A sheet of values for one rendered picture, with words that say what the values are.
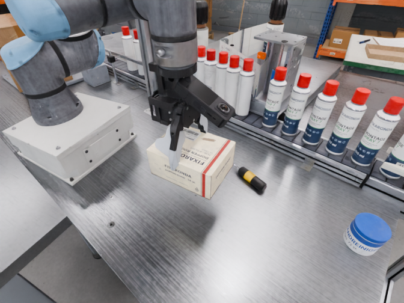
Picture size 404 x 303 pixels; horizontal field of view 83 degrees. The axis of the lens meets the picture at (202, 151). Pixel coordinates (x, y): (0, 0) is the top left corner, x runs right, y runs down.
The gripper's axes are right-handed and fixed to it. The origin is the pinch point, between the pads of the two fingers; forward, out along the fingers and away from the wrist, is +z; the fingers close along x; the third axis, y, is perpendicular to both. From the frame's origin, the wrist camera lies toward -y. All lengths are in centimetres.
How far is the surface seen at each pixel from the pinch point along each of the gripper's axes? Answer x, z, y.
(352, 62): -150, 22, -32
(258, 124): -37.0, 12.6, -4.6
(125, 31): -51, -8, 68
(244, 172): -14.2, 15.1, -8.8
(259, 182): -12.5, 15.1, -13.8
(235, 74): -39.4, -2.8, 6.4
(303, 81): -35.7, -6.3, -15.9
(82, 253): 14, 99, 74
